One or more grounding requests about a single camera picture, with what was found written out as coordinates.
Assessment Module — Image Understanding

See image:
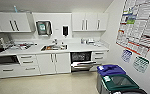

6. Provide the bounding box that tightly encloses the stainless steel dishwasher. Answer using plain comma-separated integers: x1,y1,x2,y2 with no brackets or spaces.
70,51,99,73

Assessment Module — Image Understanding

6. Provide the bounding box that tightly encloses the black soap dispenser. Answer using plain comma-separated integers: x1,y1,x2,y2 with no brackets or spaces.
62,25,70,37

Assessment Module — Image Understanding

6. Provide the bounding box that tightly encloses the chrome faucet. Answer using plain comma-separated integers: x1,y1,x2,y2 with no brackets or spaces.
52,38,59,46

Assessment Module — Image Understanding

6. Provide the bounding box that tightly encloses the stainless steel sink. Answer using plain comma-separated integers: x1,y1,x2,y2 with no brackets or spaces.
40,44,69,52

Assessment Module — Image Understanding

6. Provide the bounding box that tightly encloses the white two-door base cabinet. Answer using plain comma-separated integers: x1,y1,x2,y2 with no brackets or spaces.
35,52,72,75

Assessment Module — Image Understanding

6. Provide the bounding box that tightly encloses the white drawer unit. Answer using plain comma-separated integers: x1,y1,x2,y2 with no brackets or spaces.
16,53,42,76
90,50,109,67

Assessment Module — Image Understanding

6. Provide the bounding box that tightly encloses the grey paper towel dispenser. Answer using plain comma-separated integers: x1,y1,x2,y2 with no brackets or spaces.
35,20,53,37

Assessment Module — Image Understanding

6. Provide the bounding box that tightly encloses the blue recycling bin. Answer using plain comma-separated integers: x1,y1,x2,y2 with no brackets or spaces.
96,64,128,78

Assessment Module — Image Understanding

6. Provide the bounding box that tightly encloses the tray of coffee supplies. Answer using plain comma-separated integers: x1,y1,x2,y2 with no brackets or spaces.
7,41,39,51

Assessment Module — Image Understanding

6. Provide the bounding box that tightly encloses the green-lidded waste bin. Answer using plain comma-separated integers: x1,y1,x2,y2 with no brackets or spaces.
96,73,141,94

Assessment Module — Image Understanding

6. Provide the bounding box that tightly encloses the black built-in microwave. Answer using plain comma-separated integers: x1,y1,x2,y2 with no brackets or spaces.
0,55,21,66

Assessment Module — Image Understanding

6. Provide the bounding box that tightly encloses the blue spray bottle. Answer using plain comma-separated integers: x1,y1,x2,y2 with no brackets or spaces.
12,4,19,14

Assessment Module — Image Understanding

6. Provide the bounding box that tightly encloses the wide white drawer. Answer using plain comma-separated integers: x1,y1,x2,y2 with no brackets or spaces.
0,64,21,80

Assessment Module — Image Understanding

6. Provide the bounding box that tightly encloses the grey bin black lid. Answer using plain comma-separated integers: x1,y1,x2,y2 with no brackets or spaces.
123,87,149,94

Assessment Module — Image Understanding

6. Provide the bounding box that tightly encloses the blue bin wall sign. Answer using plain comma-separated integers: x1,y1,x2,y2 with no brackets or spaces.
120,49,134,64

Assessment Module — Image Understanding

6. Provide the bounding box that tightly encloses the large wall poster board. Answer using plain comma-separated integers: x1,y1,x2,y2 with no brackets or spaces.
115,0,150,58

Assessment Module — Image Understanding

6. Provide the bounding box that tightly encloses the green bin wall sign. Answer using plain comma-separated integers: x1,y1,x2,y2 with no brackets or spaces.
132,55,150,74

